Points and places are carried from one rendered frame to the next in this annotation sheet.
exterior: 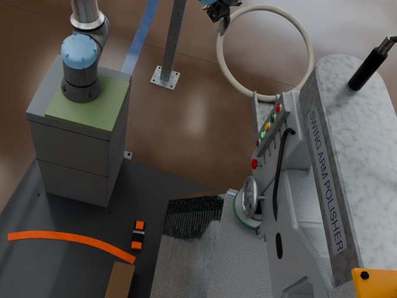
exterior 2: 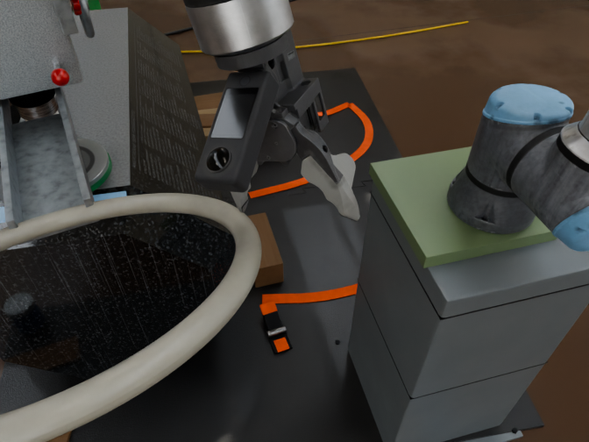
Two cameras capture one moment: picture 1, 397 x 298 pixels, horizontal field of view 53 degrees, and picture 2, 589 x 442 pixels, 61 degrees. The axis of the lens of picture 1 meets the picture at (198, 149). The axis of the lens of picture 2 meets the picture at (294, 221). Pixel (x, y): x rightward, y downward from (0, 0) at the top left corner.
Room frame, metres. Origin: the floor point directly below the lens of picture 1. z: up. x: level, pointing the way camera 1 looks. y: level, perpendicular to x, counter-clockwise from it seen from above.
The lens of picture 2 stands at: (1.90, 0.10, 1.65)
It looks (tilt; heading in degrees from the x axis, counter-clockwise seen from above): 46 degrees down; 173
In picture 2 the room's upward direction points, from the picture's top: straight up
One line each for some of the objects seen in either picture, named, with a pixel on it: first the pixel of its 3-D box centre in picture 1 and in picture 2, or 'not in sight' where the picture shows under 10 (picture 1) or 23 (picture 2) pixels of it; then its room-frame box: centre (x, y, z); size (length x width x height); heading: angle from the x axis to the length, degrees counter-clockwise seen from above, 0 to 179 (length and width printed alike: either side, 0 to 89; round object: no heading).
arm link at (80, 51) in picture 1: (80, 58); (520, 136); (1.16, 0.64, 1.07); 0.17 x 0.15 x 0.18; 11
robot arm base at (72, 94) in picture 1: (81, 80); (496, 186); (1.16, 0.64, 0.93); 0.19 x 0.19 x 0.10
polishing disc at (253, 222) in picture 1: (257, 206); (63, 166); (0.90, -0.34, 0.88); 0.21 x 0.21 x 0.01
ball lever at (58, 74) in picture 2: not in sight; (58, 71); (1.00, -0.23, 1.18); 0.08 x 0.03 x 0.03; 18
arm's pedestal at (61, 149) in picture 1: (84, 139); (445, 317); (1.16, 0.64, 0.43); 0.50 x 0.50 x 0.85; 8
